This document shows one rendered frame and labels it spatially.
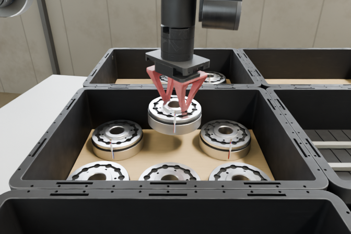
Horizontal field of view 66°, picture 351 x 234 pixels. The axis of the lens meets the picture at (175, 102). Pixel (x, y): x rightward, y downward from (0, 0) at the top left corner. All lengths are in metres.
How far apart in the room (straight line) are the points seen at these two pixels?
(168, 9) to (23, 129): 0.68
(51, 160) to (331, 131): 0.58
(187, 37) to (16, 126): 0.71
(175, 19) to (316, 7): 1.88
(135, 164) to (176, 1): 0.30
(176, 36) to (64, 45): 2.22
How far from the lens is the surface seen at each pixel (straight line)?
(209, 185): 0.35
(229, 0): 0.44
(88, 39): 2.50
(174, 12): 0.44
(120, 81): 0.89
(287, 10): 2.22
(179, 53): 0.45
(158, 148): 0.57
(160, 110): 0.51
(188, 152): 0.56
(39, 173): 0.44
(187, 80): 0.45
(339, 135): 0.71
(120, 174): 0.47
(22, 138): 0.94
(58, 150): 0.49
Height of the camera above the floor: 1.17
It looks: 27 degrees down
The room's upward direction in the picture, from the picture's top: straight up
